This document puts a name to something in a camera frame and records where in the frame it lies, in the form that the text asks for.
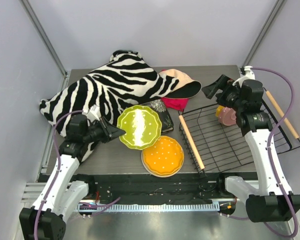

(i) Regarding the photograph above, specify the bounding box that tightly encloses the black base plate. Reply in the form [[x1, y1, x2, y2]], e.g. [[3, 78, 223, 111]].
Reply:
[[86, 173, 235, 205]]

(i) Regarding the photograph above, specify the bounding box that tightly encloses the pink cloth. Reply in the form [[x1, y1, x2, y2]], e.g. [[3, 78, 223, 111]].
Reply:
[[161, 97, 189, 111]]

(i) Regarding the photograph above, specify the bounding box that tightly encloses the yellow cream round plate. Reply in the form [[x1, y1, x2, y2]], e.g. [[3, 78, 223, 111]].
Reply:
[[141, 135, 185, 178]]

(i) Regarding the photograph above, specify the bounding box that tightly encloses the black square plate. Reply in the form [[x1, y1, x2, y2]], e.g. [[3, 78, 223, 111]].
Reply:
[[142, 99, 174, 134]]

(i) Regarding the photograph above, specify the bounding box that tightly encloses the purple cable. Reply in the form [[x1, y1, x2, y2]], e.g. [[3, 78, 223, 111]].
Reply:
[[224, 66, 300, 238], [32, 111, 122, 240]]

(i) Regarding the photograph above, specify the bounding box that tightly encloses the white slotted cable duct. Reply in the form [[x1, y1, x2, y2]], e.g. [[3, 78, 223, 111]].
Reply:
[[74, 202, 220, 213]]

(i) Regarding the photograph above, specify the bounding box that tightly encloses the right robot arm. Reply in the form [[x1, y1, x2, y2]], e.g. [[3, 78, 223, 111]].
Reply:
[[202, 74, 300, 223]]

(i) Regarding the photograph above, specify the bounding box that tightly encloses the right wooden rack handle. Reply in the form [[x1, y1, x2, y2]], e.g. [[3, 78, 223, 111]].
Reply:
[[265, 90, 300, 139]]

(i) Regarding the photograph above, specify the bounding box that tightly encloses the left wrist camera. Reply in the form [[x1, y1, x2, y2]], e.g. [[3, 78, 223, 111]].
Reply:
[[86, 105, 101, 122]]

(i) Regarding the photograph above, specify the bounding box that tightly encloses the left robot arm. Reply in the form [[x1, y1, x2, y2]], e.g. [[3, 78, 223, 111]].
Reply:
[[19, 113, 126, 240]]

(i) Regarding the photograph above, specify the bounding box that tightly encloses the yellow dotted plate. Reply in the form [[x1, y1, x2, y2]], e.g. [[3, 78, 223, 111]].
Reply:
[[215, 105, 225, 118]]

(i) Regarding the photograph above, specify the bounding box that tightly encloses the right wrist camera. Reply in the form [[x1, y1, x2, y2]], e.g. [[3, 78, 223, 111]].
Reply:
[[232, 65, 255, 88]]

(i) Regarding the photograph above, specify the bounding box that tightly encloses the left wooden rack handle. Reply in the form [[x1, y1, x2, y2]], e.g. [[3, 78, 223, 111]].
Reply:
[[178, 115, 205, 171]]

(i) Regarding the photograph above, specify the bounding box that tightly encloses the zebra print blanket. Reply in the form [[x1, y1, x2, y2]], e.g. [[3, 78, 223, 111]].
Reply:
[[39, 50, 180, 163]]

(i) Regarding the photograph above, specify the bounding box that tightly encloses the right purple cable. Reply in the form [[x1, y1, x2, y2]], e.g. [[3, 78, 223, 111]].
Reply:
[[224, 66, 300, 238]]

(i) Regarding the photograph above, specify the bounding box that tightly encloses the green dotted plate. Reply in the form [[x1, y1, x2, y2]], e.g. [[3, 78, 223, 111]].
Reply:
[[117, 105, 162, 151]]

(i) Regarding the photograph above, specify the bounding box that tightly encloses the wooden rack handle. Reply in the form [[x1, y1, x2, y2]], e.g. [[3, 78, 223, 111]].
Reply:
[[265, 90, 300, 139], [178, 115, 205, 171]]

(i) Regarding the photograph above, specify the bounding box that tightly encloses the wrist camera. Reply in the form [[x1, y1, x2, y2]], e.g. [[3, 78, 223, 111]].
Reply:
[[86, 105, 101, 122], [232, 65, 255, 88]]

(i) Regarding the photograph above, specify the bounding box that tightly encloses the purple dotted plate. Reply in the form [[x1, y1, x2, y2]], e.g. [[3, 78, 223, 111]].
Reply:
[[218, 107, 237, 126]]

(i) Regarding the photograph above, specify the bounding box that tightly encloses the beige bucket hat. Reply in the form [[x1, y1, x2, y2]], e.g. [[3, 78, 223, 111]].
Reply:
[[159, 69, 202, 99]]

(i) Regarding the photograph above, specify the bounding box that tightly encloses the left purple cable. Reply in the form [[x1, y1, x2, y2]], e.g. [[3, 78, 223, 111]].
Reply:
[[32, 111, 122, 240]]

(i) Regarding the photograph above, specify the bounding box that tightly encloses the black wire dish rack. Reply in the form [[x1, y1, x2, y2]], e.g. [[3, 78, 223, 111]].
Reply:
[[179, 96, 300, 177]]

